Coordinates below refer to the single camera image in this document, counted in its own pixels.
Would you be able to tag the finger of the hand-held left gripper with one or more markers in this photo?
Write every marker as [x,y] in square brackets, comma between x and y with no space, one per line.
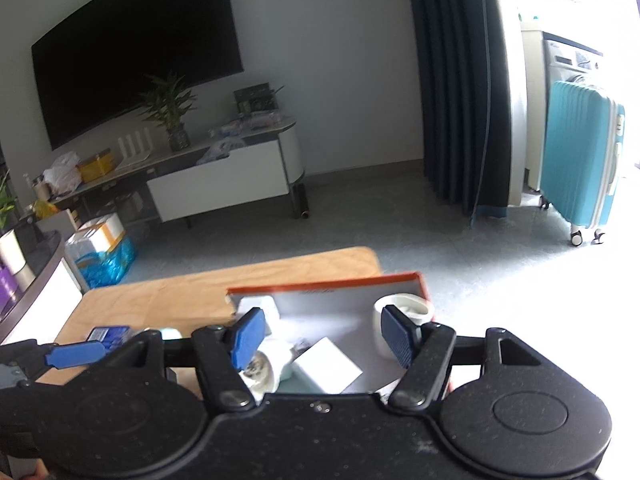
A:
[75,353]

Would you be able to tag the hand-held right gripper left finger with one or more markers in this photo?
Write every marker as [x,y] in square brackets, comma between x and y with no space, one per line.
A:
[247,335]

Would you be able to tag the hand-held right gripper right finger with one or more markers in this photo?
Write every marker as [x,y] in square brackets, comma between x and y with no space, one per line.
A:
[397,332]

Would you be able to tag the light blue packaged hairbrush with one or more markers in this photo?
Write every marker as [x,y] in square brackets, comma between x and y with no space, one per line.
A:
[267,365]

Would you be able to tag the blue tin box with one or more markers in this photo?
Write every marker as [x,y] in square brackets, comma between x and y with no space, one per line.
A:
[111,335]

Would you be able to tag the orange and white cardboard box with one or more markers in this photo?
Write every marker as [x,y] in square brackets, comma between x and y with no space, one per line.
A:
[330,305]

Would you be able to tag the small white labelled box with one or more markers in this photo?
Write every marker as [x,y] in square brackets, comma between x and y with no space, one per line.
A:
[327,365]

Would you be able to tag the white tape roll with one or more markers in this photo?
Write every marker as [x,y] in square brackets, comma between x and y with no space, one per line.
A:
[412,307]

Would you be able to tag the purple box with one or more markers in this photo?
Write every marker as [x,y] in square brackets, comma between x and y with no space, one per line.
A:
[7,290]

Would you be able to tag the box on blue bag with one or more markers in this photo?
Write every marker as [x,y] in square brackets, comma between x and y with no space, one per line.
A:
[107,260]

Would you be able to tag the white and gold canister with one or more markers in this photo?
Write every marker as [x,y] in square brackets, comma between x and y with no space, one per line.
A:
[11,255]

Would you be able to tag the taped cardboard box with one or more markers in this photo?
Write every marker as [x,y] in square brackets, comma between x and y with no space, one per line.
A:
[97,235]

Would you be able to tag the black roll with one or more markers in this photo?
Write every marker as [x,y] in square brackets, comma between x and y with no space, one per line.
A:
[302,205]

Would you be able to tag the white tv cabinet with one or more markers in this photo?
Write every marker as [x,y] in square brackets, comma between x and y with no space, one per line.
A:
[225,180]

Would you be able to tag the white plastic bag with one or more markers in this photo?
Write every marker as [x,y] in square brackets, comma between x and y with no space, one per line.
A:
[62,175]

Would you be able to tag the yellow box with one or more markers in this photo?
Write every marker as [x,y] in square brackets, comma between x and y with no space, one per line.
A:
[99,165]

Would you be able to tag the white router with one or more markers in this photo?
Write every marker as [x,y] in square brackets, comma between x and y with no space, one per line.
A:
[134,147]

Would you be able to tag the green printed box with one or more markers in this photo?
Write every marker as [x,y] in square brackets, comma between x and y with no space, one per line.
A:
[255,97]

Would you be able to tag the potted green plant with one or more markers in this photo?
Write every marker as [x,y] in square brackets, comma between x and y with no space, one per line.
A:
[170,110]

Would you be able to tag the teal suitcase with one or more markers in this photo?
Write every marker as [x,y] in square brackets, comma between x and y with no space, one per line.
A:
[582,160]

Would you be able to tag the dark curtain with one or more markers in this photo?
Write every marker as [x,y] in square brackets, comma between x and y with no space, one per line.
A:
[460,85]

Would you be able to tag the black television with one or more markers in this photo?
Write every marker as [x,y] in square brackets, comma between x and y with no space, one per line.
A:
[135,45]

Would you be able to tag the washing machine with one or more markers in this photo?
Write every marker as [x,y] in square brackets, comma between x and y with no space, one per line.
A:
[570,62]

